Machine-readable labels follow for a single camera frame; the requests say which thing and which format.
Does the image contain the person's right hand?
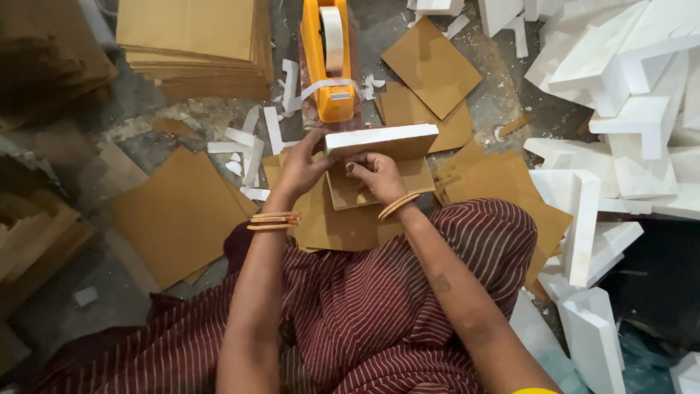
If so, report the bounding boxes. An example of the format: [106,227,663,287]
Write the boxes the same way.
[345,152,410,208]

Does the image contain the person's left hand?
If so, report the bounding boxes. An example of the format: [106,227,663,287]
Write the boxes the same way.
[272,128,337,211]

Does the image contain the white foam block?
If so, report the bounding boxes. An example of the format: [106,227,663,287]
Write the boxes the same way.
[324,124,440,212]

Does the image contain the gold bangles on right wrist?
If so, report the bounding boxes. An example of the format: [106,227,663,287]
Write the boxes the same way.
[377,192,421,222]

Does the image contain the gold bangles on wrist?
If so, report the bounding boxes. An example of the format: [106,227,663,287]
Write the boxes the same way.
[246,211,303,232]
[377,192,421,222]

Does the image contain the gold bangles on left wrist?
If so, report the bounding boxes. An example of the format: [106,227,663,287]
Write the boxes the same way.
[246,211,303,232]

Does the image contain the scattered white foam scraps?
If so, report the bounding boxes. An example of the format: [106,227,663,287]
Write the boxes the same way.
[207,58,303,202]

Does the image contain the pile of brown paper sheets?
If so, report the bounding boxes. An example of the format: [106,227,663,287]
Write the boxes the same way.
[433,141,574,293]
[261,152,407,254]

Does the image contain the square brown paper sheet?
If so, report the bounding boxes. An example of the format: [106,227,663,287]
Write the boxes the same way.
[374,81,475,154]
[381,16,483,120]

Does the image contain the yellow tape dispenser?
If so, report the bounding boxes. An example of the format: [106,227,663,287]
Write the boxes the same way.
[299,0,357,124]

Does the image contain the maroon striped garment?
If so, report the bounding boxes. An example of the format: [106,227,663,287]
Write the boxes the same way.
[26,198,539,394]

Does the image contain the small brown paper scrap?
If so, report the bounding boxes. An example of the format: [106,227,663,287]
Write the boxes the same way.
[151,117,202,141]

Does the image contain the large brown paper sheet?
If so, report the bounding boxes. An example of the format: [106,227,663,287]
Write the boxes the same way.
[108,146,261,291]

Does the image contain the white tape roll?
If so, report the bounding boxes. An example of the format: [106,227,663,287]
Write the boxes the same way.
[318,5,346,78]

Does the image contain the stack of brown paper sheets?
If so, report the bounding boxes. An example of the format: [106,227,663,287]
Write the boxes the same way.
[115,0,275,101]

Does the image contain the heap of white foam pieces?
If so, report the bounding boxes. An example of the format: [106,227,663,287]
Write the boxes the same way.
[510,0,700,394]

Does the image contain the heap of folded brown cartons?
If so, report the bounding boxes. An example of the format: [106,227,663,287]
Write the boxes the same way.
[0,136,98,378]

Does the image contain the heap of brown cardboard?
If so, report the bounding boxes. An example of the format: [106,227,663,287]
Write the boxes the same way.
[0,0,119,118]

